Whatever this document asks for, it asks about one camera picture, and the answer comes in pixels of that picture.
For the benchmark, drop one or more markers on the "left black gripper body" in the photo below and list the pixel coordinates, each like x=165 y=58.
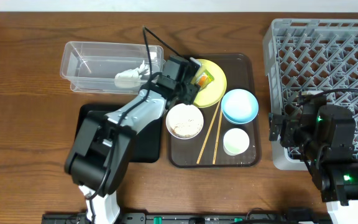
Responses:
x=190 y=90

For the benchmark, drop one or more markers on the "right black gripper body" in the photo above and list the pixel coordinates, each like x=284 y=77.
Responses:
x=295 y=135

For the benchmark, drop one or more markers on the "green snack wrapper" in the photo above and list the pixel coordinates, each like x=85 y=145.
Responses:
x=204 y=79

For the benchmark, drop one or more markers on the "yellow plate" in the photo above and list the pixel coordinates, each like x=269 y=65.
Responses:
x=215 y=90

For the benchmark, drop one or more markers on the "white bowl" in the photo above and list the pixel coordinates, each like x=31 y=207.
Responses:
x=182 y=112

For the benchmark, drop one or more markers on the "light blue bowl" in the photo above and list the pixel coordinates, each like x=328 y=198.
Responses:
x=239 y=106

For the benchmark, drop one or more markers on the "white cup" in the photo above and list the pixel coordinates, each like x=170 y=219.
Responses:
x=235 y=141

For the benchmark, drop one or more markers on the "white tissue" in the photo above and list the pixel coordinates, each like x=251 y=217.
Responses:
x=131 y=78

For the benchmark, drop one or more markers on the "wooden chopstick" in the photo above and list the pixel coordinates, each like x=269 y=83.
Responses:
x=208 y=133
x=217 y=136

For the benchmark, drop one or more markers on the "rice food scraps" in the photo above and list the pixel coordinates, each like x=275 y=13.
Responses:
x=186 y=129

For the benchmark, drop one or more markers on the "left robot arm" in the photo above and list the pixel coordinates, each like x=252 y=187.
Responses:
x=103 y=145

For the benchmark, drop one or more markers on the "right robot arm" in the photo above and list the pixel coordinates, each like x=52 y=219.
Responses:
x=325 y=134

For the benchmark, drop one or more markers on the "grey dishwasher rack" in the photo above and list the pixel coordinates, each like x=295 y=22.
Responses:
x=308 y=56

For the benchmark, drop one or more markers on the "clear plastic waste bin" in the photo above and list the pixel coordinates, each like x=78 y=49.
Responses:
x=92 y=66

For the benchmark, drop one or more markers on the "brown serving tray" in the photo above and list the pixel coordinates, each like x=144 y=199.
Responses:
x=184 y=153

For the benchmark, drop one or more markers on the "black plastic tray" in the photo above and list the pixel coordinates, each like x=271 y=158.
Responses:
x=147 y=144

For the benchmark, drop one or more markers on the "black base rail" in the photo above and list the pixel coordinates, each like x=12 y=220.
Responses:
x=141 y=218

